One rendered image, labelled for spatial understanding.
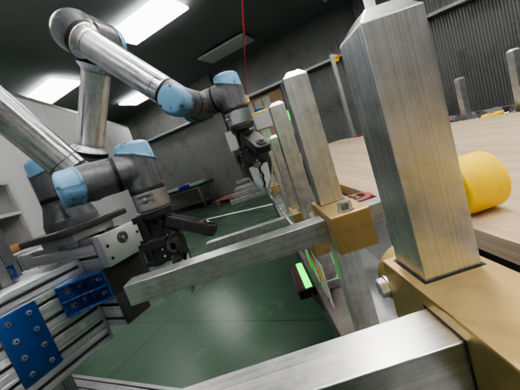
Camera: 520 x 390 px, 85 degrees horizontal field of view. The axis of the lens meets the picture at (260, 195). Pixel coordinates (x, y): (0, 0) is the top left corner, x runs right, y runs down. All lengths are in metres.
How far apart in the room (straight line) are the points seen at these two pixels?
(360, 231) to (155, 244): 0.44
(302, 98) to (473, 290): 0.31
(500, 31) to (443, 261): 7.60
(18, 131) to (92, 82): 0.37
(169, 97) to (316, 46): 7.11
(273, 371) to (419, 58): 0.19
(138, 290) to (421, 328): 0.35
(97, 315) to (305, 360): 0.89
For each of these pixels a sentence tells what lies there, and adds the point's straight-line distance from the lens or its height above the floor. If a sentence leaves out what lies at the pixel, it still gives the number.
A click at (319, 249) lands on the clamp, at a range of 0.64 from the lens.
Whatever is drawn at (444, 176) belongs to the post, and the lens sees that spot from 0.19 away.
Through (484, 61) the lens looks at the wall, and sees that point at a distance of 7.65.
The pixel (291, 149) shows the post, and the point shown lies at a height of 1.05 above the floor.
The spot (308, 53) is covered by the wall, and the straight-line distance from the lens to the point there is 7.79.
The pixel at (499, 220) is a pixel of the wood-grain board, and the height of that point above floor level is 0.90.
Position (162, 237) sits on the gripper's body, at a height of 0.96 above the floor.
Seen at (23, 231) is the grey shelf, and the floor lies 1.05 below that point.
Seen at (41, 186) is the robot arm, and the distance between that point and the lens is 1.04.
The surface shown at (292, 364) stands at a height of 0.96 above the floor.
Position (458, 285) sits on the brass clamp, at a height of 0.97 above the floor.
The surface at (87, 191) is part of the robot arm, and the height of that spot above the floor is 1.10.
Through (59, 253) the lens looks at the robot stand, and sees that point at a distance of 1.07.
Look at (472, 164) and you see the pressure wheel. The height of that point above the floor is 0.97.
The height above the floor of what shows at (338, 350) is 0.96.
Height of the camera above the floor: 1.08
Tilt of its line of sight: 8 degrees down
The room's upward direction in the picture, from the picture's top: 18 degrees counter-clockwise
